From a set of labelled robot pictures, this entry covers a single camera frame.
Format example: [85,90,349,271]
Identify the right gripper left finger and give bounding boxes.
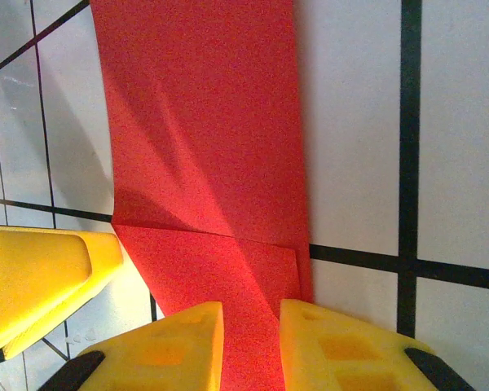
[37,300,225,391]

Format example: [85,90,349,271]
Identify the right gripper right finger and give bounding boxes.
[278,298,476,391]

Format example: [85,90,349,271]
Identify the red cloth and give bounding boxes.
[90,0,314,391]

